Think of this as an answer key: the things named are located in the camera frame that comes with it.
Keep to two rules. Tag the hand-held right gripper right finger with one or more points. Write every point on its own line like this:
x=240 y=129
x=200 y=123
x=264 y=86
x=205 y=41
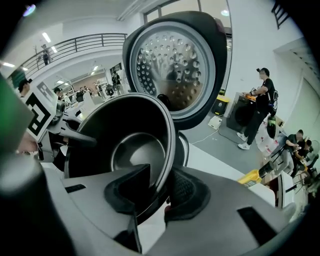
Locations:
x=212 y=230

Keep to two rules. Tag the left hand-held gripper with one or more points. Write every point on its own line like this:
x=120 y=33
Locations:
x=40 y=110

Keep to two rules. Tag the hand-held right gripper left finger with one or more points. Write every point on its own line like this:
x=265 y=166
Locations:
x=95 y=200

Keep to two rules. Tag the black pot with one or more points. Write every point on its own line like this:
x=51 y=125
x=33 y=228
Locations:
x=120 y=117

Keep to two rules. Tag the black and white rice cooker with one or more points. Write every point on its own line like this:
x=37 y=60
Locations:
x=215 y=50

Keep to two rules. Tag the person's left forearm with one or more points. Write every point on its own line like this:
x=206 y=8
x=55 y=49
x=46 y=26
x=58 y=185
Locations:
x=26 y=145

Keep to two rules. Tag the black office chair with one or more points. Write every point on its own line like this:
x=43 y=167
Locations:
x=109 y=90

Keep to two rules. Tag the yellow and black tool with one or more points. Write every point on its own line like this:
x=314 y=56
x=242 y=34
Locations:
x=252 y=176

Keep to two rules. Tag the dark metal railing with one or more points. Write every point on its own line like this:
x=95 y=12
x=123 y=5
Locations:
x=75 y=45

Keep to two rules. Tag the white box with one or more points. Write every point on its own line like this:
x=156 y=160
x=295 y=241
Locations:
x=214 y=123

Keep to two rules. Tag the black and green bag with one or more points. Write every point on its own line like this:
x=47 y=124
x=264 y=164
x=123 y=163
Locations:
x=271 y=127

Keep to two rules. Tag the dark grey washing machine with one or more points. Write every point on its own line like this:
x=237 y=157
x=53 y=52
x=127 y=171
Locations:
x=240 y=112

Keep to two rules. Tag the black and yellow bin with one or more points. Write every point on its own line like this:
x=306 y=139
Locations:
x=220 y=103

